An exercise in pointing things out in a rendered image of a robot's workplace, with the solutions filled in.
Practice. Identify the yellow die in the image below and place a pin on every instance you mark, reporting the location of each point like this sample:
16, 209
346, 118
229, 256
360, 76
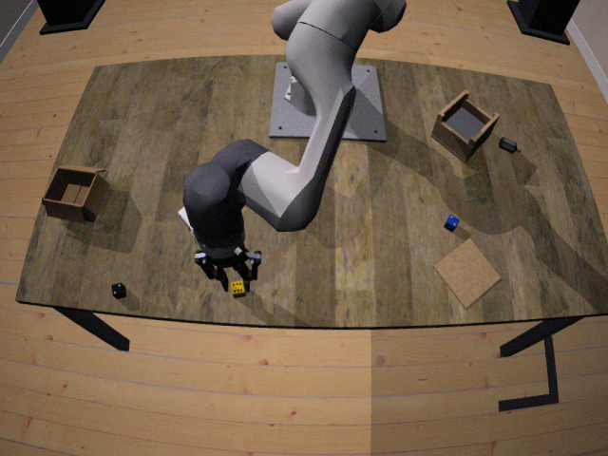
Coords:
238, 289

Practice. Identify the black die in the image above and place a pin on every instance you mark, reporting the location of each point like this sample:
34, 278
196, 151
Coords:
118, 290

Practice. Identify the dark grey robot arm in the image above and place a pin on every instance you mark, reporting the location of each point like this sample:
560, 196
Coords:
320, 52

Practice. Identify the brown wooden open-top crate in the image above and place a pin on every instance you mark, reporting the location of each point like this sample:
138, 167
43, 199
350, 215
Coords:
467, 119

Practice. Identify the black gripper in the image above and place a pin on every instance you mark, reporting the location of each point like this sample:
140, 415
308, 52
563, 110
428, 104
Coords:
237, 262

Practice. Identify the tan flat mat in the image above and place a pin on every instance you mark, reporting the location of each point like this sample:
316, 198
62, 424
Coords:
467, 272

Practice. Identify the open brown cardboard box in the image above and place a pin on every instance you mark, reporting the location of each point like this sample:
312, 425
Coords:
70, 184

